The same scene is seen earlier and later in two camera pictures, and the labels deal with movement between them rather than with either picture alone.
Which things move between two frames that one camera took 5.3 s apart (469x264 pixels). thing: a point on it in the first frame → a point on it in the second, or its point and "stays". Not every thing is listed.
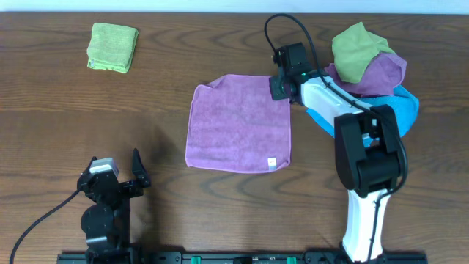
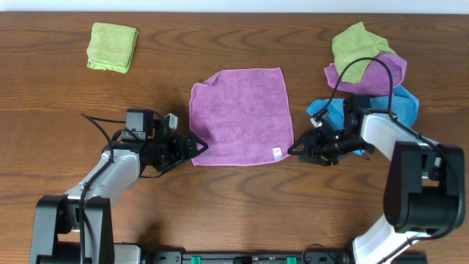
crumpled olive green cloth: [355, 49] stays
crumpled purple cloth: [385, 72] stays
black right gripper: [275, 93] → [313, 144]
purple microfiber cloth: [234, 125] stays
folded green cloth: [111, 47] stays
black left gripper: [140, 171] → [181, 153]
